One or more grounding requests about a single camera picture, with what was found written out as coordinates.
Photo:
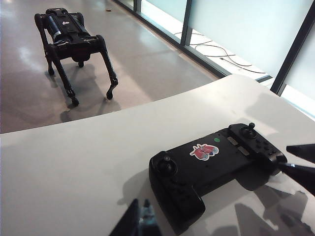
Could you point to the black quadruped robot dog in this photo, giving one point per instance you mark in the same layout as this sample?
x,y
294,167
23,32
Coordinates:
x,y
71,39

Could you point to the black remote control with sticker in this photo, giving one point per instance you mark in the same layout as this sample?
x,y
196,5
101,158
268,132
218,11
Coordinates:
x,y
209,169

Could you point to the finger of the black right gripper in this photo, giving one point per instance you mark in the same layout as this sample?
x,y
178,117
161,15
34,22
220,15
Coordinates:
x,y
305,151
302,175

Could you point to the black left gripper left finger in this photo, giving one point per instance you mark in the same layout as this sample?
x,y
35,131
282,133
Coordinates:
x,y
128,223

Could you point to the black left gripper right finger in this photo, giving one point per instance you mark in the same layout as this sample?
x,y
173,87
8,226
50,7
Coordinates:
x,y
148,223

